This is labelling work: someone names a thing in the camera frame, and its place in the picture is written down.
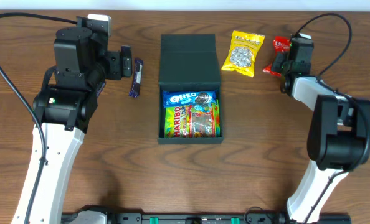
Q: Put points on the blue Oreo cookie pack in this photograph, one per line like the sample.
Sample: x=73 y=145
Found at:
x=179 y=98

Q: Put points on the black open gift box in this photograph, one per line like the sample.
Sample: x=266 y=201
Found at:
x=188 y=63

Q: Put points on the Haribo gummy bag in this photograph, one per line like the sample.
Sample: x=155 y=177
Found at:
x=192 y=121

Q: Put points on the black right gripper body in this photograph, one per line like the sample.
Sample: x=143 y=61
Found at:
x=278 y=62

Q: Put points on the yellow Hacks candy bag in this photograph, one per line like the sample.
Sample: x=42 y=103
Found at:
x=243 y=50

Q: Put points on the dark purple chocolate bar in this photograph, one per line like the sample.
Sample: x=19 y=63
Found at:
x=136 y=83

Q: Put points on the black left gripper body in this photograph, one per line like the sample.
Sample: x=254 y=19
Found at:
x=115 y=65

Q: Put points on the red Hacks candy bag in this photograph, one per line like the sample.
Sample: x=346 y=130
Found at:
x=281 y=47

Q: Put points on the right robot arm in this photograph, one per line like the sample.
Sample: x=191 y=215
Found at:
x=338 y=140

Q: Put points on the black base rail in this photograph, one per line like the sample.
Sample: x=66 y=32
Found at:
x=98 y=214

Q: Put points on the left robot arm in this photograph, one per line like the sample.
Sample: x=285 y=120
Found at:
x=64 y=106

